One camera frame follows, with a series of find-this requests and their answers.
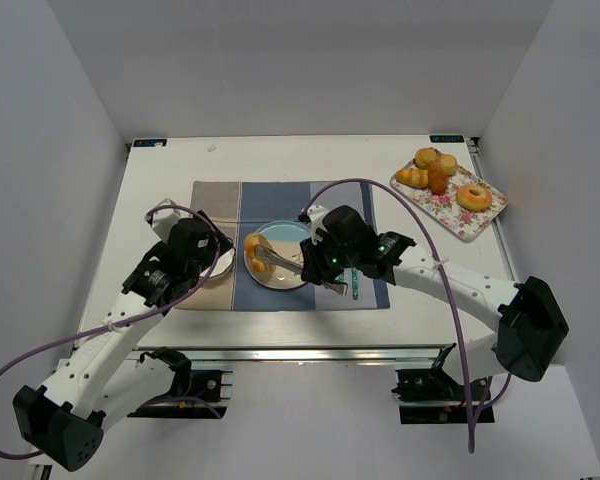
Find metal tongs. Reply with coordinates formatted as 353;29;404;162
255;244;348;296

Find plain bagel bread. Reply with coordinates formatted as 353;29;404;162
244;232;275;275

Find brown fried bread piece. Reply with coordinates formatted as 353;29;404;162
427;162;449;196

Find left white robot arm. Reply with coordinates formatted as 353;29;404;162
13;215;233;472

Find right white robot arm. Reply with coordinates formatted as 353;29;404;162
299;206;569;385

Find striped croissant bread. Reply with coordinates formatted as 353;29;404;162
395;167;429;189

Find white scalloped bowl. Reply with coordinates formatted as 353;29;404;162
200;246;236;282

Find blue beige round plate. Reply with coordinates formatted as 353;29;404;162
243;220;310;291

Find round bun left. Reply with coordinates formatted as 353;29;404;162
414;147;439;170

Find round bun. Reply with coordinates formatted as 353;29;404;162
438;154;458;176
414;147;439;170

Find glazed orange donut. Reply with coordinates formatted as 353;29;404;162
456;184;493;212

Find left blue table label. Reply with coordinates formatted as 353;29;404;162
132;139;167;148

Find blue table label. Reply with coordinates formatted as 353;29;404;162
429;134;465;143
132;139;167;148

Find round bun right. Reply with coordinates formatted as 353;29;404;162
438;154;458;176

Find right blue table label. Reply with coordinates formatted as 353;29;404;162
429;134;465;143

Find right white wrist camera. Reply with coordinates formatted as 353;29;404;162
298;205;330;244

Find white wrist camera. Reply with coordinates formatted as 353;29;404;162
144;198;181;243
298;205;330;244

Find teal handled knife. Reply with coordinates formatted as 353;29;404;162
351;268;359;301

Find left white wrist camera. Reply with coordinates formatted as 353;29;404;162
144;198;181;243

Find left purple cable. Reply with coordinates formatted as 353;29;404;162
0;205;222;460

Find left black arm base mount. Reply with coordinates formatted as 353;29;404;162
127;347;233;420

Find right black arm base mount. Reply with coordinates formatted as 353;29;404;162
391;344;469;425

